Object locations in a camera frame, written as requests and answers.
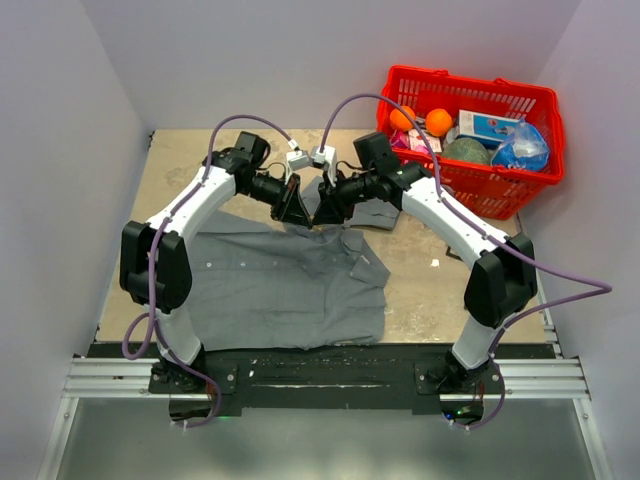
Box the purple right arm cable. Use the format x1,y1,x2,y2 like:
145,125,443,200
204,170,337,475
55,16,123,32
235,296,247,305
322,92,614,432

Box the green melon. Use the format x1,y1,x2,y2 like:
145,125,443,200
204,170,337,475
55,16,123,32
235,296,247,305
441,137,491,166

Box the orange fruit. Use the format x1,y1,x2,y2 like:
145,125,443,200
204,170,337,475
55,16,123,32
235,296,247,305
425,108,454,137
389,106,416,132

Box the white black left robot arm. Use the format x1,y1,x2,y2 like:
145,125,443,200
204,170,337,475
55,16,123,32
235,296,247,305
119,131,311,392

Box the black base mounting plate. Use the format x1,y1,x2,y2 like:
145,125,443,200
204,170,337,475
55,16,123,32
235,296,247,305
88,344,554,416

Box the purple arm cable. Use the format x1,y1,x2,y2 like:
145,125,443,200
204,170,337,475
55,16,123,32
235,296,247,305
322,92,614,432
122,115,301,429

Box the red plastic shopping basket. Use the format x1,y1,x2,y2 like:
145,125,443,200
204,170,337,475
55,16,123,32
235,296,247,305
381,65,565,220

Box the blue plastic bag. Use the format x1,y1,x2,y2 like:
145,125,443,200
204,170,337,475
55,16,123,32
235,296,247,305
491,121,550,172

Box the pink white small box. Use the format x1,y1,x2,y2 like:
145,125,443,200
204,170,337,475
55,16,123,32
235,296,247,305
391,129,442,154

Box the aluminium frame rail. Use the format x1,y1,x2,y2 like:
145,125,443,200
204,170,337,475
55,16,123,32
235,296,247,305
36,355,156,480

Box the orange fruit right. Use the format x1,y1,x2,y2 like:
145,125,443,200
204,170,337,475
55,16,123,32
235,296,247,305
425,108,454,137

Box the orange fruit left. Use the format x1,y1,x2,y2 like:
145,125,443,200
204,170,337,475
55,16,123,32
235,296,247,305
389,106,416,132

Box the grey button-up shirt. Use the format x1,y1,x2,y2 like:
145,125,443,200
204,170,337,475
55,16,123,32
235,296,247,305
186,199,399,351

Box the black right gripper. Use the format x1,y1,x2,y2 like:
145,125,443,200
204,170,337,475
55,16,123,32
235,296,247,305
312,169,376,226

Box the white blue light bulb box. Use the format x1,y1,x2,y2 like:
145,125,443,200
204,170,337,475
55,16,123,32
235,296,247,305
456,109,519,149

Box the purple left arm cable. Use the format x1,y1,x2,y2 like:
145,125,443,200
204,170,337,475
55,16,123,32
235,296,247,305
122,115,301,429

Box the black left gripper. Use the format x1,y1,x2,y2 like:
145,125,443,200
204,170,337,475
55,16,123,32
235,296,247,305
241,171,313,229

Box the black rectangular frame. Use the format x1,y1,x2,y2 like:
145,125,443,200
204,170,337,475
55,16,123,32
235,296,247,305
445,246,462,261

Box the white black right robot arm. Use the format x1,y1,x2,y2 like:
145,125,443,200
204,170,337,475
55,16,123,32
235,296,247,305
311,132,537,393

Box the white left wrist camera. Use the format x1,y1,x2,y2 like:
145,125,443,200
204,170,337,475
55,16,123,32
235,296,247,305
285,149,313,172

